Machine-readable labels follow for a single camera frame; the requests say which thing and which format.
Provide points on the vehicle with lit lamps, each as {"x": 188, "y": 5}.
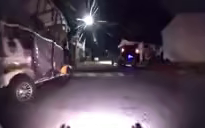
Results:
{"x": 129, "y": 56}

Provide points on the grey asphalt road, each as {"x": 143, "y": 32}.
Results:
{"x": 123, "y": 96}

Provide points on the street lamp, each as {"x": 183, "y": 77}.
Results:
{"x": 88, "y": 20}

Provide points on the robot's own part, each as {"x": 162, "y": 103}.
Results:
{"x": 65, "y": 126}
{"x": 136, "y": 125}

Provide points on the pale open-sided vehicle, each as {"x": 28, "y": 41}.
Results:
{"x": 26, "y": 66}

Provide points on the pale plain building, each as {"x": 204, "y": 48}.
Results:
{"x": 186, "y": 38}

